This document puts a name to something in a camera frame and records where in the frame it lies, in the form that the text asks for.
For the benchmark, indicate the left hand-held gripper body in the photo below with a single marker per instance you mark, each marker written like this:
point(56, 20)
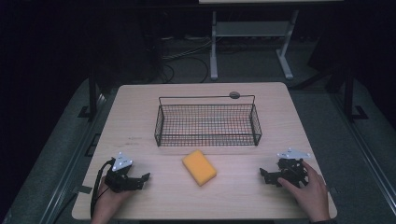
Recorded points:
point(120, 182)

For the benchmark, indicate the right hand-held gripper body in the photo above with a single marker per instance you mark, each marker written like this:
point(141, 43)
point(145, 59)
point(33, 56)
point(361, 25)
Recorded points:
point(291, 169)

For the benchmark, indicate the person's left hand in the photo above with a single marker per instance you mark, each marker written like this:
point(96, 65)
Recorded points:
point(107, 203)

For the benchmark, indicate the person's right hand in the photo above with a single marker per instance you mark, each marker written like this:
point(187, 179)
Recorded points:
point(313, 196)

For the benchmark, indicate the yellow sponge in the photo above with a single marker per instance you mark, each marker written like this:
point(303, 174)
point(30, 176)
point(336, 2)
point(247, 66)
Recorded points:
point(199, 167)

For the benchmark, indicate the grey round knob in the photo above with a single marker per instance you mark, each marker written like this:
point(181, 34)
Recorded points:
point(234, 95)

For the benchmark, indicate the black metal stand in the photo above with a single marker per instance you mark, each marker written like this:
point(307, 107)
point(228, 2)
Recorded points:
point(349, 93)
point(92, 93)

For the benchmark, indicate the white metal stand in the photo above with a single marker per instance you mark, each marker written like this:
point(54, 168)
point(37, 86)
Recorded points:
point(214, 46)

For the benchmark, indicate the metal floor rail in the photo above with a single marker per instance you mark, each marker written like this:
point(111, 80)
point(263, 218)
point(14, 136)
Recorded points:
point(367, 155)
point(67, 174)

